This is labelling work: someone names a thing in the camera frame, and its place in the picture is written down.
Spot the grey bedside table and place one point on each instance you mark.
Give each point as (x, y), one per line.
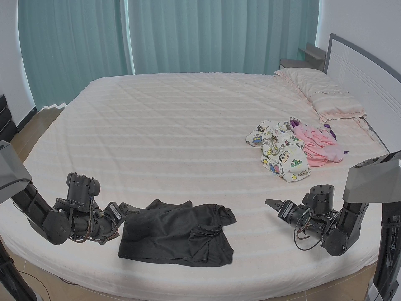
(300, 62)

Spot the purple garment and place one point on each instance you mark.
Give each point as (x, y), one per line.
(294, 124)

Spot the blue-green curtain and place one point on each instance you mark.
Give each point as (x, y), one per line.
(75, 42)
(225, 27)

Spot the white printed garment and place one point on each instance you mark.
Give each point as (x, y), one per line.
(282, 155)

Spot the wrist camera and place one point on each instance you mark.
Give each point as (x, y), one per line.
(307, 199)
(95, 187)

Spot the black chest of drawers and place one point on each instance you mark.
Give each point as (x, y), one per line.
(6, 121)

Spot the pink garment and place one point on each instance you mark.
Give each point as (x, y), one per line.
(319, 146)

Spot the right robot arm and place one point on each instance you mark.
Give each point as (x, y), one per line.
(369, 180)

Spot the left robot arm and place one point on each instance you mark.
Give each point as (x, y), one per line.
(28, 205)

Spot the bed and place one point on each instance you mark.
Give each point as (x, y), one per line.
(172, 136)

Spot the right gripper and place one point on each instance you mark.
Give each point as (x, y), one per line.
(291, 214)

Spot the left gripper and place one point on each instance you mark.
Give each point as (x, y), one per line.
(108, 223)

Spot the pale pink pillow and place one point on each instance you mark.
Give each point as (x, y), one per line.
(329, 96)

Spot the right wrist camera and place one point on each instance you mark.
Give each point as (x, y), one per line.
(307, 199)

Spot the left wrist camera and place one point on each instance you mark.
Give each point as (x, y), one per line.
(95, 187)

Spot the black T-shirt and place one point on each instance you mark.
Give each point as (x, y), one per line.
(175, 234)

